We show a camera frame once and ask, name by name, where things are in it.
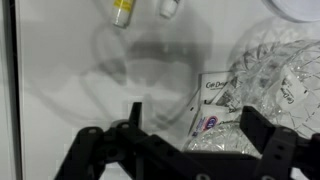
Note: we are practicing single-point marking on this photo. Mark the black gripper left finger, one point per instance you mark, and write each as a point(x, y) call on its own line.
point(133, 146)

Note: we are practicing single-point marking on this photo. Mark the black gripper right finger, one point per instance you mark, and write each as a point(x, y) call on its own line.
point(276, 146)

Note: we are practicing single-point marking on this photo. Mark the sachet with red blue logo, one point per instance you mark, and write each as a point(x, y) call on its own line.
point(208, 121)

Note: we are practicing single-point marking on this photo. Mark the white sachet with script print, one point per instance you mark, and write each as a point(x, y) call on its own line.
point(213, 87)
point(293, 91)

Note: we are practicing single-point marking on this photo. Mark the cut glass bowl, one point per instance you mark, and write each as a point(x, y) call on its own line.
point(266, 60)

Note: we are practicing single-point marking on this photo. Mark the yellow marker pen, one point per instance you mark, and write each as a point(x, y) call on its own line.
point(123, 11)

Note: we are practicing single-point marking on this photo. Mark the white small bottle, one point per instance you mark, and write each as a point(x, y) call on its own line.
point(169, 7)

